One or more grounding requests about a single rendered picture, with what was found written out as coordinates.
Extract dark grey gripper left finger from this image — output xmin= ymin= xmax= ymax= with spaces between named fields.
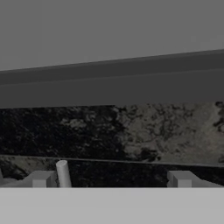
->
xmin=0 ymin=170 xmax=58 ymax=188

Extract pale grey cylindrical rod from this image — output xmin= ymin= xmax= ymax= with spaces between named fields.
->
xmin=55 ymin=159 xmax=73 ymax=188

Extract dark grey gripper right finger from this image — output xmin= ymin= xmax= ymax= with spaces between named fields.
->
xmin=167 ymin=170 xmax=224 ymax=188

